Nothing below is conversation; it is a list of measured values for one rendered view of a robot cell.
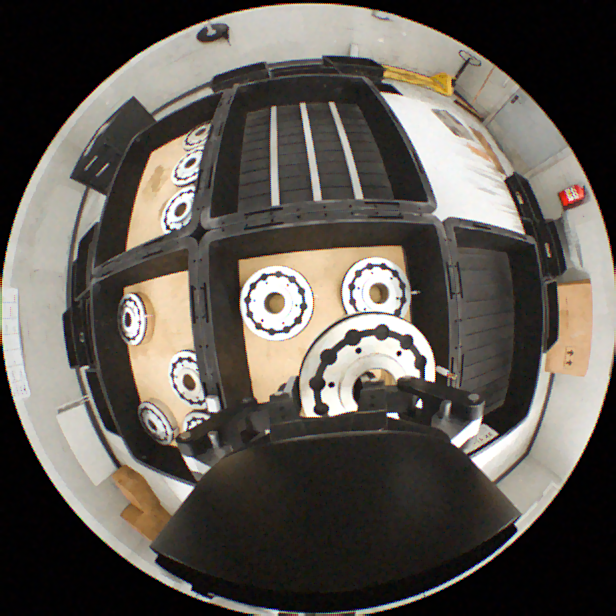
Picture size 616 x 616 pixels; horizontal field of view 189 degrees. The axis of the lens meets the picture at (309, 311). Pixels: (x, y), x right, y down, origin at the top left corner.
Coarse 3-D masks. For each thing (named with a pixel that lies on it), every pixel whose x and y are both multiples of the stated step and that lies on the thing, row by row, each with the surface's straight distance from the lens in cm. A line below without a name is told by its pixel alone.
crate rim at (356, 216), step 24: (288, 216) 24; (312, 216) 23; (336, 216) 24; (360, 216) 24; (384, 216) 25; (408, 216) 26; (432, 216) 28; (216, 240) 26; (456, 312) 27; (456, 336) 28; (216, 360) 25; (456, 360) 28; (216, 384) 26
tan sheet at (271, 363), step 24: (240, 264) 34; (264, 264) 33; (288, 264) 32; (312, 264) 32; (336, 264) 32; (240, 288) 34; (312, 288) 31; (336, 288) 32; (336, 312) 32; (408, 312) 35; (312, 336) 32; (264, 360) 33; (288, 360) 33; (264, 384) 35
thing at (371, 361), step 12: (360, 360) 14; (372, 360) 14; (384, 360) 14; (396, 360) 15; (348, 372) 14; (360, 372) 14; (396, 372) 15; (348, 384) 14; (348, 396) 14; (348, 408) 15
